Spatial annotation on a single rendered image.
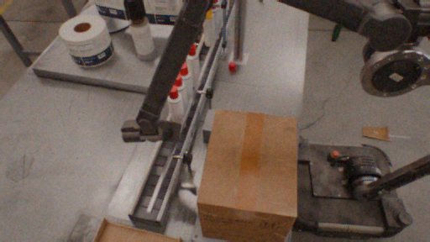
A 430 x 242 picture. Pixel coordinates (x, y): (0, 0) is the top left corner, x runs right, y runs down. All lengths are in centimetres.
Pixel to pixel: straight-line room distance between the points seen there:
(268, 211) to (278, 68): 88
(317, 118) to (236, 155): 165
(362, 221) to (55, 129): 154
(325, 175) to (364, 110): 90
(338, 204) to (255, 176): 107
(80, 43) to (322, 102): 181
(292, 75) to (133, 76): 73
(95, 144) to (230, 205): 70
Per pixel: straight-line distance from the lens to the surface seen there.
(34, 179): 130
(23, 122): 150
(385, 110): 267
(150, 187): 106
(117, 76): 143
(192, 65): 122
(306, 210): 175
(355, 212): 182
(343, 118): 248
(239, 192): 76
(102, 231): 109
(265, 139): 85
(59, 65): 161
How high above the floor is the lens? 181
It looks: 52 degrees down
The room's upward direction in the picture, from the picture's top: 2 degrees counter-clockwise
